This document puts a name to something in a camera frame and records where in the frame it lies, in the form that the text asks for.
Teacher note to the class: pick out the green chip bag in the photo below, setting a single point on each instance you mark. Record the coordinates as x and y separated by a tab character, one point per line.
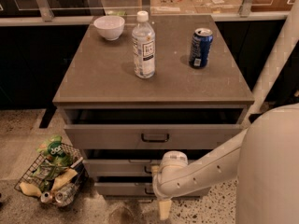
52	150

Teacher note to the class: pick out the yellow snack bag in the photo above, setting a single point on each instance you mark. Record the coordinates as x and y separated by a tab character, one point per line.
63	179

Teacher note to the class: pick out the crushed silver can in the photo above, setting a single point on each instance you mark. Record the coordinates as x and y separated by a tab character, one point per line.
61	197

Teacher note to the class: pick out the black wire basket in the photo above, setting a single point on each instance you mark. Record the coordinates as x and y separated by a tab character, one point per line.
40	176

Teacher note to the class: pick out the grey drawer cabinet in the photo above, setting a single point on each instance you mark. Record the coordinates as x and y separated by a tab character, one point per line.
102	76

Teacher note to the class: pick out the white ceramic bowl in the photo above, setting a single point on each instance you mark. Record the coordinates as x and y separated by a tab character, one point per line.
109	27

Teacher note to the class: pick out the grey drawer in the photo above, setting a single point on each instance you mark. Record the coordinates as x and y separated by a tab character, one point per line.
122	162
152	128
122	186

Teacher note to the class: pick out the cardboard box left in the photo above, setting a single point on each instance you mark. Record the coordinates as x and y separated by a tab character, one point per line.
172	7

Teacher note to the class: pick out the metal railing frame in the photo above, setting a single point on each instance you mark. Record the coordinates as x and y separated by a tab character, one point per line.
50	12

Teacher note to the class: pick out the grey bottom drawer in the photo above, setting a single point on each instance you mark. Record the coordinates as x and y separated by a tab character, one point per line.
122	186

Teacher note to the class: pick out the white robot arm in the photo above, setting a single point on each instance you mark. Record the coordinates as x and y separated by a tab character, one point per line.
264	158

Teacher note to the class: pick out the clear plastic water bottle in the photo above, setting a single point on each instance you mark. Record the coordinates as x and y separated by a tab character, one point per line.
143	37

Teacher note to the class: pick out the grey top drawer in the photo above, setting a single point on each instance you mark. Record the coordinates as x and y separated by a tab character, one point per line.
152	128

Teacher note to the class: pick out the blue soda can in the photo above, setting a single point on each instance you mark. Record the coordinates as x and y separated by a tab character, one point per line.
202	39

